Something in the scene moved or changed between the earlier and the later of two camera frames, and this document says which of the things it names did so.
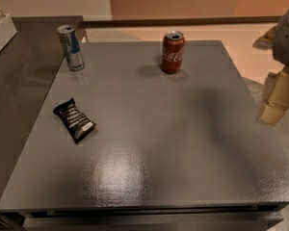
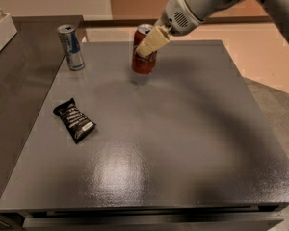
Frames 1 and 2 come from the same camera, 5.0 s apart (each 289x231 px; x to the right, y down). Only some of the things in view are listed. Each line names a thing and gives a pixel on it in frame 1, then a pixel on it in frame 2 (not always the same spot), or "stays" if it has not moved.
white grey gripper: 287,40 -> 175,16
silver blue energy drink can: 71,45 stays
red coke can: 172,51 -> 143,64
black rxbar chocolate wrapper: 78,124 stays
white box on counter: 1,36 stays
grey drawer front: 233,222 stays
